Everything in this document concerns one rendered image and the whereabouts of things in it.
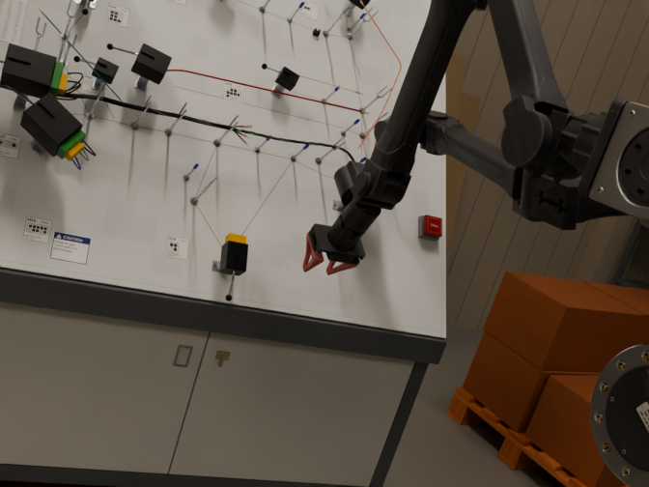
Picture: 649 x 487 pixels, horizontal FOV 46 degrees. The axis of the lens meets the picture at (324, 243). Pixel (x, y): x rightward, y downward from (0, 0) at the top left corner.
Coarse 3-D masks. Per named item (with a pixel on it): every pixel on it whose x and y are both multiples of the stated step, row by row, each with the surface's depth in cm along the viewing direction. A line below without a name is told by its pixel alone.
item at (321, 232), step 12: (312, 228) 145; (324, 228) 146; (336, 228) 142; (348, 228) 140; (324, 240) 144; (336, 240) 143; (348, 240) 142; (360, 240) 149; (336, 252) 143; (348, 252) 145; (360, 252) 146
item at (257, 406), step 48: (240, 336) 176; (240, 384) 180; (288, 384) 185; (336, 384) 189; (384, 384) 194; (192, 432) 181; (240, 432) 185; (288, 432) 190; (336, 432) 195; (384, 432) 200; (288, 480) 195; (336, 480) 200
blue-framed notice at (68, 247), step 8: (56, 232) 156; (56, 240) 156; (64, 240) 156; (72, 240) 157; (80, 240) 158; (88, 240) 159; (56, 248) 155; (64, 248) 156; (72, 248) 157; (80, 248) 157; (88, 248) 158; (56, 256) 155; (64, 256) 155; (72, 256) 156; (80, 256) 157; (88, 256) 158; (80, 264) 157
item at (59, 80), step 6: (60, 66) 152; (54, 72) 151; (60, 72) 152; (54, 78) 151; (60, 78) 151; (66, 78) 153; (54, 84) 151; (60, 84) 152; (66, 84) 152; (54, 90) 151; (60, 90) 152; (54, 96) 153
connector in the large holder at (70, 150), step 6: (78, 132) 150; (72, 138) 149; (78, 138) 150; (84, 138) 152; (66, 144) 148; (72, 144) 149; (78, 144) 150; (60, 150) 149; (66, 150) 148; (72, 150) 149; (78, 150) 150; (60, 156) 150; (66, 156) 150; (72, 156) 149
